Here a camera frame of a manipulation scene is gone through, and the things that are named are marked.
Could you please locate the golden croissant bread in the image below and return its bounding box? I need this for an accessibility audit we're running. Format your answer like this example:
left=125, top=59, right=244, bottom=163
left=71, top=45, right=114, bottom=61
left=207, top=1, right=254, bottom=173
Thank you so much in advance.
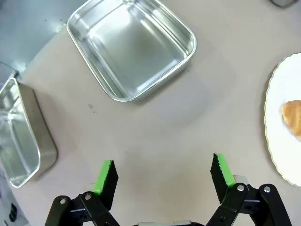
left=281, top=99, right=301, bottom=142

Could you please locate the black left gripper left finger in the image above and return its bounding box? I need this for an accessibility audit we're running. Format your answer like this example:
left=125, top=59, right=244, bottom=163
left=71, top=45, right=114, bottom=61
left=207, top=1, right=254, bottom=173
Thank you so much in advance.
left=44, top=160, right=119, bottom=226

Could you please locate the white equipment box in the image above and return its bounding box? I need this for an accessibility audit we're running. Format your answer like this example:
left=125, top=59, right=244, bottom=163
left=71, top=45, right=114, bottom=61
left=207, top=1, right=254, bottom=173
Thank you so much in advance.
left=0, top=173, right=30, bottom=226

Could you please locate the white scalloped plate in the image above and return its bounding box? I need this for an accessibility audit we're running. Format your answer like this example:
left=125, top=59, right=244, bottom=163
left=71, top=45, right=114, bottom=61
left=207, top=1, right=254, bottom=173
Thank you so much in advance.
left=264, top=52, right=301, bottom=188

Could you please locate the rectangular steel container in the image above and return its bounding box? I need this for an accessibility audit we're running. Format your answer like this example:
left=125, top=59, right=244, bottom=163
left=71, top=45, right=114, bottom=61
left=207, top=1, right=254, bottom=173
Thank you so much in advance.
left=0, top=77, right=59, bottom=189
left=67, top=0, right=198, bottom=102

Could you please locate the thin grey cable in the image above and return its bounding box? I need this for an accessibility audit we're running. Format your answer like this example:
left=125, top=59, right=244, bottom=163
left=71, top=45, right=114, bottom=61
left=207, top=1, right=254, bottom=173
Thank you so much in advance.
left=0, top=61, right=22, bottom=80

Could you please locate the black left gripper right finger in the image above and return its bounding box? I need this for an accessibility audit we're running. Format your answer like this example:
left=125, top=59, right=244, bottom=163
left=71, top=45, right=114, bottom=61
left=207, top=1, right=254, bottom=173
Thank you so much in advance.
left=206, top=153, right=294, bottom=226

